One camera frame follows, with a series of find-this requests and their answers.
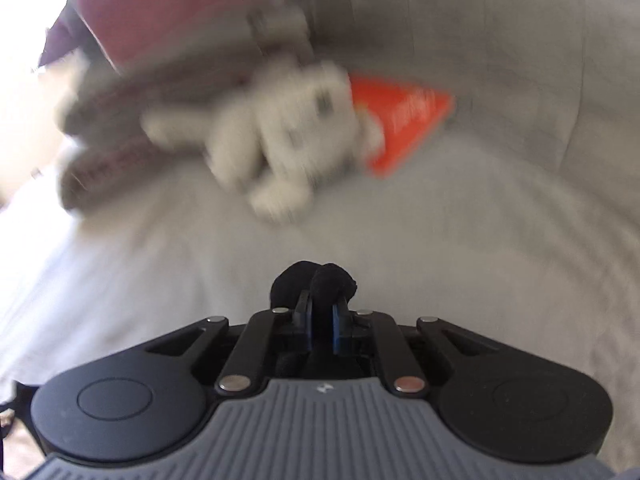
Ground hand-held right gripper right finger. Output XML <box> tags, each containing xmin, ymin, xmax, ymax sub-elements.
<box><xmin>330</xmin><ymin>296</ymin><xmax>501</xmax><ymax>397</ymax></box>

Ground pink pillow white piping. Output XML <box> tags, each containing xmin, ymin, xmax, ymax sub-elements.
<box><xmin>75</xmin><ymin>0</ymin><xmax>321</xmax><ymax>76</ymax></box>

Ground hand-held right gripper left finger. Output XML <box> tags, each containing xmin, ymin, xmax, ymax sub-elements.
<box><xmin>142</xmin><ymin>290</ymin><xmax>315</xmax><ymax>396</ymax></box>

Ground orange book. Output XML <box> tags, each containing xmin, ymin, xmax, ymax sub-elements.
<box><xmin>350</xmin><ymin>75</ymin><xmax>456</xmax><ymax>178</ymax></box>

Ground black and beige raglan shirt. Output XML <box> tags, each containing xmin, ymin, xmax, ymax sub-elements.
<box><xmin>270</xmin><ymin>260</ymin><xmax>359</xmax><ymax>356</ymax></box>

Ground large grey folded quilt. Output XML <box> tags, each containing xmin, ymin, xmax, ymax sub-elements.
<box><xmin>57</xmin><ymin>132</ymin><xmax>171</xmax><ymax>216</ymax></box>

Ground bed with grey sheet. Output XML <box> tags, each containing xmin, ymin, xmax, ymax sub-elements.
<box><xmin>0</xmin><ymin>75</ymin><xmax>640</xmax><ymax>476</ymax></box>

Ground white plush toy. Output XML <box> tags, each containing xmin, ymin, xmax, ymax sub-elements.
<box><xmin>142</xmin><ymin>60</ymin><xmax>386</xmax><ymax>223</ymax></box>

